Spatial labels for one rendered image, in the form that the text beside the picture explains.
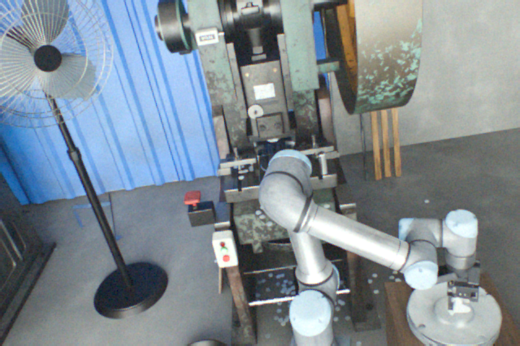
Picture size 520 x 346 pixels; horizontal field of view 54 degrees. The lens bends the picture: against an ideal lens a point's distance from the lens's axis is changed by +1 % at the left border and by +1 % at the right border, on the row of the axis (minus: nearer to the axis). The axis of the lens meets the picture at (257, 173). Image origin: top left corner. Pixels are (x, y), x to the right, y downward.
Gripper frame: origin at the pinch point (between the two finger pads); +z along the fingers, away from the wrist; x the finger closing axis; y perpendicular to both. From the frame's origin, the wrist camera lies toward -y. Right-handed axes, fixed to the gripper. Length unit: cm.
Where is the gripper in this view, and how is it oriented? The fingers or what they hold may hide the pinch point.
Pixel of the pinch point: (449, 310)
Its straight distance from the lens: 165.4
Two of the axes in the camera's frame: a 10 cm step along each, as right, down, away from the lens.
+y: 9.3, 0.4, -3.7
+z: 1.7, 8.3, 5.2
